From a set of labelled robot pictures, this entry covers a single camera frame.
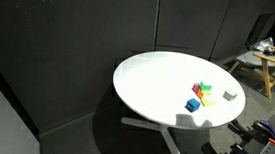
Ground blue block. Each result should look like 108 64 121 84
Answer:
185 98 200 112

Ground pink block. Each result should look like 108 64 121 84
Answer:
192 83 199 93

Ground orange block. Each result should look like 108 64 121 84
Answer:
196 89 210 99

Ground green block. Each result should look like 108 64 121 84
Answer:
199 82 212 91

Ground yellow block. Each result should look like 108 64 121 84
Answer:
201 95 215 106

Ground white block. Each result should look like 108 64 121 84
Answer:
223 90 237 101

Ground round white table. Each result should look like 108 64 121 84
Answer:
113 51 246 154

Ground wooden armchair grey cushion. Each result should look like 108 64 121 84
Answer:
228 47 275 99

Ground clear plastic bag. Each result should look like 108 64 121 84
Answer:
249 37 274 55

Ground upper purple orange clamp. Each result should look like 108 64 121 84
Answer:
228 120 275 145

